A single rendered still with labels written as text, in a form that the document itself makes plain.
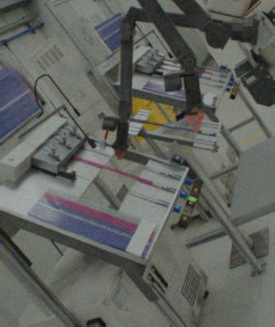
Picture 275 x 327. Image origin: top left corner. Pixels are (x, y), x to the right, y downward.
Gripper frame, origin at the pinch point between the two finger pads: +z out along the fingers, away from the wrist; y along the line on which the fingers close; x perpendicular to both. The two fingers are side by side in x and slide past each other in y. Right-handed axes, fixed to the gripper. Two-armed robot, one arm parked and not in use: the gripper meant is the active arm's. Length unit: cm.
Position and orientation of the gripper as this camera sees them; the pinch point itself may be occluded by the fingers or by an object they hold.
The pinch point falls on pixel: (119, 157)
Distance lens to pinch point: 213.8
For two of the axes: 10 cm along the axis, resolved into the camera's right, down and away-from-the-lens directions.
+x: 9.4, 2.6, -2.3
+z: -1.1, 8.4, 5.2
